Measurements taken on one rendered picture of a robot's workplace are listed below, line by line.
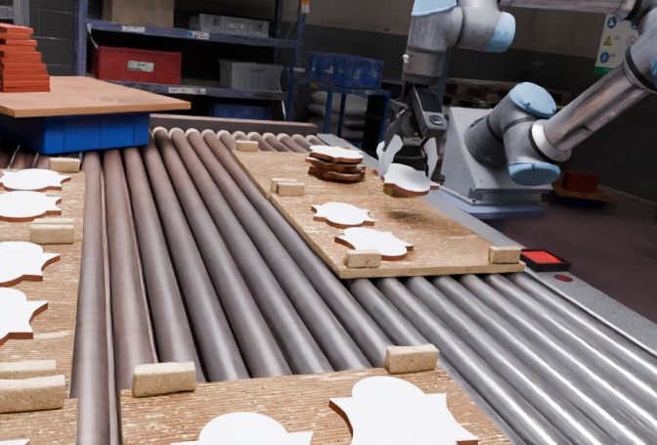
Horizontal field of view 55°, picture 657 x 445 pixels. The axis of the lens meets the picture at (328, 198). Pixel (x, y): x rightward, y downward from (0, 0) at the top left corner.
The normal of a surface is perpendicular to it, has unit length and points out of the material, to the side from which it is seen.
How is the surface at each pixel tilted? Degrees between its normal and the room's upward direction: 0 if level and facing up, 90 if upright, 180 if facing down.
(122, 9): 84
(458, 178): 90
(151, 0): 92
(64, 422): 0
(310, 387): 0
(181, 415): 0
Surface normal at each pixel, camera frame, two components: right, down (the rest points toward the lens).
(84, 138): 0.81, 0.25
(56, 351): 0.11, -0.96
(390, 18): 0.41, 0.30
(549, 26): -0.90, 0.01
